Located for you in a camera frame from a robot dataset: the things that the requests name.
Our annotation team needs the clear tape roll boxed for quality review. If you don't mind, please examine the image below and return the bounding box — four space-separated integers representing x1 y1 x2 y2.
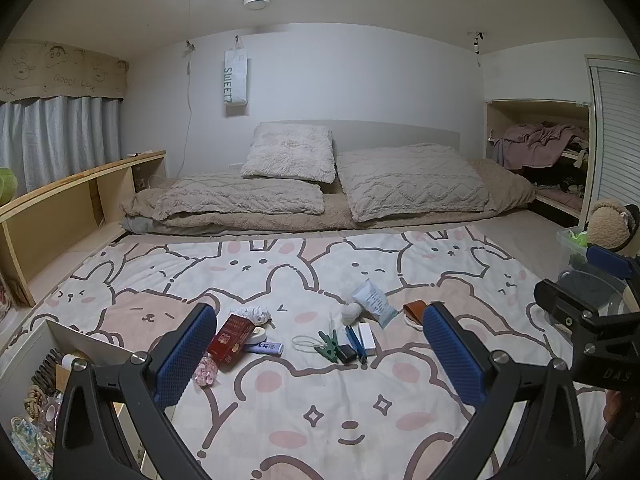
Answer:
40 395 63 431

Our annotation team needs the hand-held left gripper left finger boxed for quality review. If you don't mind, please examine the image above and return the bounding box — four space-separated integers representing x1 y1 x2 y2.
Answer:
52 302 217 480

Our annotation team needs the white storage box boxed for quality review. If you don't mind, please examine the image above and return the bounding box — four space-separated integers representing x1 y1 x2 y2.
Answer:
0 317 173 480

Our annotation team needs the person's right forearm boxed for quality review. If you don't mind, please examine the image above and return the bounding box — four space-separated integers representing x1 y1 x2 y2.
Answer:
601 389 626 428

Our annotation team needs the beige cartoon valance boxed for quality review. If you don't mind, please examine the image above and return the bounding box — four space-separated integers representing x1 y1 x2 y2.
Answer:
0 40 129 103

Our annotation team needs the clear plastic packet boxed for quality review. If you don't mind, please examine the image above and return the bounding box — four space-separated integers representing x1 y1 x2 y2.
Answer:
351 279 399 330

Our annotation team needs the beige folded blanket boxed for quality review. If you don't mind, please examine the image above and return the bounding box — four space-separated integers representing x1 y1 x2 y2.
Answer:
121 157 537 236

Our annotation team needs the clear plastic box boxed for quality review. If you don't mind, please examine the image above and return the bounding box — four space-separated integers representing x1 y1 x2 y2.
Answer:
556 226 593 268

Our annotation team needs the red cigarette pack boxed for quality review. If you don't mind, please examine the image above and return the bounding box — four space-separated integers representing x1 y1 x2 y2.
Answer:
206 313 256 373

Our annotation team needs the blue lighter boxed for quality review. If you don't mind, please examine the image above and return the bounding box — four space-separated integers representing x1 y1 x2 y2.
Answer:
345 325 368 363

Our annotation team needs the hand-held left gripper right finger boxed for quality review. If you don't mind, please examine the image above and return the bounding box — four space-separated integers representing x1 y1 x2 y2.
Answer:
422 301 587 480

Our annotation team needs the pale blue curtain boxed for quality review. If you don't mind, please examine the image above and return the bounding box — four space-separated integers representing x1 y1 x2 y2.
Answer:
0 96 123 196

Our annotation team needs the green plush toy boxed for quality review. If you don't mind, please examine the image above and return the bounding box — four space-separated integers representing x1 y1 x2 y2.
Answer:
0 167 18 206

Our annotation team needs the colourful patterned pouch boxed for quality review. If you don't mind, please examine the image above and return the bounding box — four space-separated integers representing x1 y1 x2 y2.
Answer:
7 415 53 480

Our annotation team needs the purple lighter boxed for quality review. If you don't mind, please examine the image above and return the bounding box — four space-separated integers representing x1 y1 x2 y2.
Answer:
245 340 284 356

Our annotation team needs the white speckled scrunchie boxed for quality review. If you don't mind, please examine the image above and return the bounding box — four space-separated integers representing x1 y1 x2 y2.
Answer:
236 304 273 328

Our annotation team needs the clear round tub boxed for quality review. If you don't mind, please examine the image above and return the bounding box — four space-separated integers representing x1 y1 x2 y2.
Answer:
542 267 632 333

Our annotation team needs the small white box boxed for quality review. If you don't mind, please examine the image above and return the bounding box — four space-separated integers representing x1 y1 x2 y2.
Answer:
357 321 377 353

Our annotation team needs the white louvered door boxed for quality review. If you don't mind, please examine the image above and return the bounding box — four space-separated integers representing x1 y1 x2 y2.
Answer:
585 55 640 221

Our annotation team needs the fluffy cream pillow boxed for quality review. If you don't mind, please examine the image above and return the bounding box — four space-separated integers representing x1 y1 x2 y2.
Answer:
241 122 337 184

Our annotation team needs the braided rope knot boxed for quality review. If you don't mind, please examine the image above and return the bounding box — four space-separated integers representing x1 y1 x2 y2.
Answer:
24 385 48 418

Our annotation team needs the beige plush toy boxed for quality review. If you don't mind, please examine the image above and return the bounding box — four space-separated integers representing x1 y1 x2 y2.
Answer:
585 199 640 261

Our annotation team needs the beige textured pillow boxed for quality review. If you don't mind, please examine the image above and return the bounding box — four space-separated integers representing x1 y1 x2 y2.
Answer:
152 172 326 222
336 142 490 223

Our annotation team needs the brown leather strap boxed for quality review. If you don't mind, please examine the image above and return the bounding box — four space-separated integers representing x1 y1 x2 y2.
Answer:
402 301 427 331

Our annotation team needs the white hanging bag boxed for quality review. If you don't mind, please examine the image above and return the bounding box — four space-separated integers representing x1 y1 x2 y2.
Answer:
221 35 249 117

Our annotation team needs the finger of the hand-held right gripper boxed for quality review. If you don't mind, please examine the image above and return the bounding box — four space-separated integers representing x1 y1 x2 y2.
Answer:
587 245 640 286
534 280 640 346

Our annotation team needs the bunny printed bed sheet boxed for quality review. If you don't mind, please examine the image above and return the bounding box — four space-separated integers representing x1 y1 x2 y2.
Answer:
0 225 601 480

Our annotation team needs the wooden bedside shelf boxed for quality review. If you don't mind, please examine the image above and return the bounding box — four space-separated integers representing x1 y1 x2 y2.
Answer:
0 149 167 308

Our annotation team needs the grey headboard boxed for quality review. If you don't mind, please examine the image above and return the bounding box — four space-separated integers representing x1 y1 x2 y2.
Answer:
260 120 462 161

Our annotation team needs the black and white wall hook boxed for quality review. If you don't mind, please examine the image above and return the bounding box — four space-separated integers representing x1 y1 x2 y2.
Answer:
467 30 486 68

